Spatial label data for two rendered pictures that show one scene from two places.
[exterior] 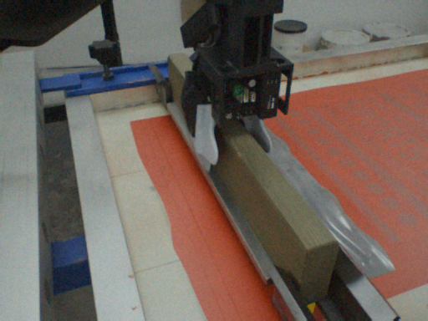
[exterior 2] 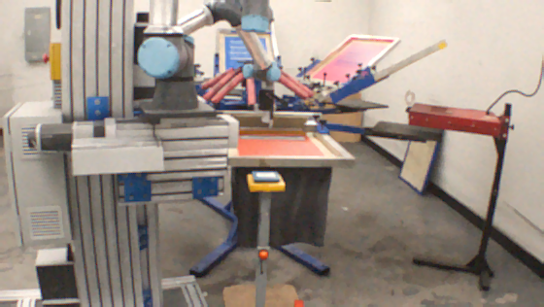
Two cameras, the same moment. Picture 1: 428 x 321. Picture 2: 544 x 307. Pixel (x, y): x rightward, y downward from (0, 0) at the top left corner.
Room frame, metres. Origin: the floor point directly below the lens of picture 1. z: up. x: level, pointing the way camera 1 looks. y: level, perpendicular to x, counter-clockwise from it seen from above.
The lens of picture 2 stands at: (0.90, -2.41, 1.49)
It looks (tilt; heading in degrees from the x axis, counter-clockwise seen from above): 14 degrees down; 102
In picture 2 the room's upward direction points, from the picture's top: 3 degrees clockwise
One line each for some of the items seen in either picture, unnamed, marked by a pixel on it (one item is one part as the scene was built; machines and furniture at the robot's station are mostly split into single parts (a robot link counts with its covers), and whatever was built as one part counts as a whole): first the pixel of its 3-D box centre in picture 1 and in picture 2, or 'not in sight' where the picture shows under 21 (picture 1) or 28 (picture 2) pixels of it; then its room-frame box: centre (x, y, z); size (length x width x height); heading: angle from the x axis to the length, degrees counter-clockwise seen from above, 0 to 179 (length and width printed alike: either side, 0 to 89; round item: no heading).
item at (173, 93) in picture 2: not in sight; (176, 90); (0.30, -1.07, 1.31); 0.15 x 0.15 x 0.10
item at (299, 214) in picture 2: not in sight; (282, 206); (0.57, -0.49, 0.74); 0.45 x 0.03 x 0.43; 20
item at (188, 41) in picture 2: not in sight; (175, 54); (0.30, -1.08, 1.42); 0.13 x 0.12 x 0.14; 98
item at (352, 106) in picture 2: not in sight; (321, 110); (0.54, 1.28, 0.91); 1.34 x 0.40 x 0.08; 50
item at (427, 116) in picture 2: not in sight; (456, 119); (1.51, 0.52, 1.06); 0.61 x 0.46 x 0.12; 170
